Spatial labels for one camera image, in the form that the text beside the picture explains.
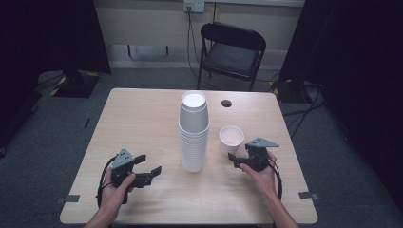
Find person's right hand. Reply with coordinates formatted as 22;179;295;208
240;151;278;198

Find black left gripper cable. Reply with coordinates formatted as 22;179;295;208
96;156;118;209

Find single white paper cup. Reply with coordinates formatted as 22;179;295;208
219;125;245;157

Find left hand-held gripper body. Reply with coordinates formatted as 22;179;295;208
110;148;153;188

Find person's left hand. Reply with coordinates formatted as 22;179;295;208
100;169;137;212

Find stack of white paper cups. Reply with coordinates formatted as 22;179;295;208
178;90;211;174

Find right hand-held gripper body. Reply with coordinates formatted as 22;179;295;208
241;137;279;172

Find black folding chair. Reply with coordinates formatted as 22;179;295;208
197;21;267;92

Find black curtain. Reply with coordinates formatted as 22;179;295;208
278;0;403;213
0;0;112;151

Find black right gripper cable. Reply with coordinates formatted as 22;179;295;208
268;157;284;201

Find grey tape strip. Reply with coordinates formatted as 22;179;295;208
54;194;81;205
297;191;320;201

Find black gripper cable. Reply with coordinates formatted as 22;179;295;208
268;157;284;201
96;156;118;209

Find black floor cables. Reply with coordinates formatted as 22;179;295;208
33;71;67;93
280;80;327;141

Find white wall socket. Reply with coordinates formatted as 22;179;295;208
182;0;206;14

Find thin black wall cable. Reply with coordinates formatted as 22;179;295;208
211;2;221;24

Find black socket power cable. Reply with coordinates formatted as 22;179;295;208
185;9;205;82

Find black stand base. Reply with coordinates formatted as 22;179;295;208
271;79;314;105
49;69;101;99

